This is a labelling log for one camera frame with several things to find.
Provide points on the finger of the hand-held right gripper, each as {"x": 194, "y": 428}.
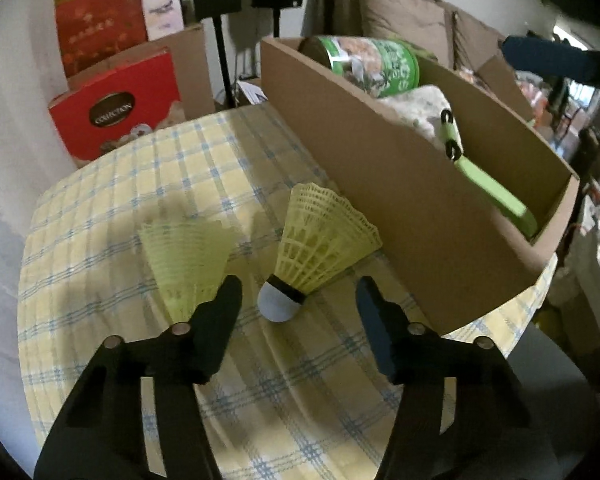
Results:
{"x": 545, "y": 57}

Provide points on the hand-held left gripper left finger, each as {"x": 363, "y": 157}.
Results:
{"x": 220, "y": 320}

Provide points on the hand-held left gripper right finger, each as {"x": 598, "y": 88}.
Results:
{"x": 375, "y": 330}

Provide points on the yellow shuttlecock with white cork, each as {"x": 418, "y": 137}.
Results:
{"x": 320, "y": 240}

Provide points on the brown cardboard box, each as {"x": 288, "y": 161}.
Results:
{"x": 405, "y": 220}

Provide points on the floral white cloth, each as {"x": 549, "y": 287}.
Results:
{"x": 415, "y": 110}

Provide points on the green snack can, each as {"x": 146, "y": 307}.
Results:
{"x": 390, "y": 65}

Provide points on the brown sofa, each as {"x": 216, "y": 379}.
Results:
{"x": 400, "y": 15}

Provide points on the yellow checked tablecloth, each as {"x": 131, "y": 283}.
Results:
{"x": 155, "y": 170}

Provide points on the large brown cardboard carton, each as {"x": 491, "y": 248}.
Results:
{"x": 195, "y": 75}

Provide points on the black speaker stand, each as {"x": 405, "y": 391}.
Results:
{"x": 276, "y": 22}
{"x": 222, "y": 60}

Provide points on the white curtain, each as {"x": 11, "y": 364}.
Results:
{"x": 5, "y": 160}

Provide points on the white pink carton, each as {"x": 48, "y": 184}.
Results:
{"x": 162, "y": 10}

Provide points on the red floral gift bag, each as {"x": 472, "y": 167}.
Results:
{"x": 100, "y": 25}

